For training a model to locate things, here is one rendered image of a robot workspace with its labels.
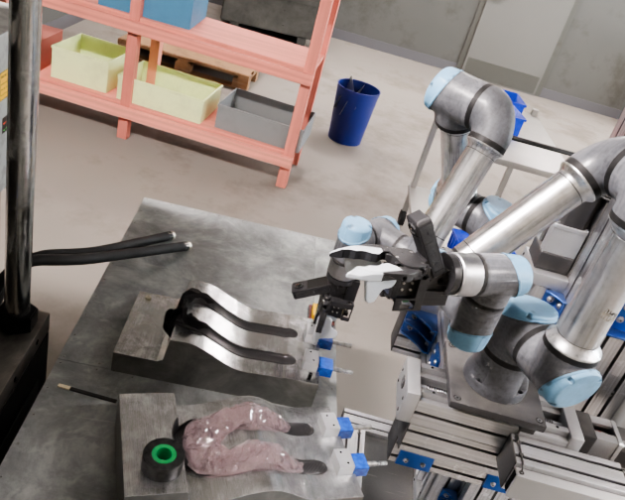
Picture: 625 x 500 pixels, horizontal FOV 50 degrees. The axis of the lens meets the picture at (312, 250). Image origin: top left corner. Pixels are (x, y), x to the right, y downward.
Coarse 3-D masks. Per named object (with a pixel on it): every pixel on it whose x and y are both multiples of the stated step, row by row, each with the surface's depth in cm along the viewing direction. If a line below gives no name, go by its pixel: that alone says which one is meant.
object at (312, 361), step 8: (312, 352) 169; (304, 360) 167; (312, 360) 166; (320, 360) 169; (328, 360) 170; (304, 368) 167; (312, 368) 167; (320, 368) 167; (328, 368) 167; (336, 368) 169; (328, 376) 168
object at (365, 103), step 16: (352, 80) 547; (336, 96) 539; (352, 96) 527; (368, 96) 527; (336, 112) 542; (352, 112) 534; (368, 112) 538; (336, 128) 546; (352, 128) 542; (352, 144) 552
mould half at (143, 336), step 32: (128, 320) 171; (160, 320) 174; (224, 320) 173; (256, 320) 180; (288, 320) 182; (128, 352) 161; (160, 352) 163; (192, 352) 159; (224, 352) 164; (288, 352) 171; (192, 384) 164; (224, 384) 164; (256, 384) 164; (288, 384) 164
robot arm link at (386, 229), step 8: (384, 216) 171; (376, 224) 166; (384, 224) 167; (392, 224) 170; (376, 232) 164; (384, 232) 165; (392, 232) 165; (400, 232) 166; (376, 240) 164; (384, 240) 165; (392, 240) 164
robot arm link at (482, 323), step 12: (456, 300) 122; (468, 300) 118; (444, 312) 126; (456, 312) 121; (468, 312) 118; (480, 312) 117; (492, 312) 116; (456, 324) 121; (468, 324) 119; (480, 324) 118; (492, 324) 118; (456, 336) 121; (468, 336) 119; (480, 336) 119; (468, 348) 121; (480, 348) 121
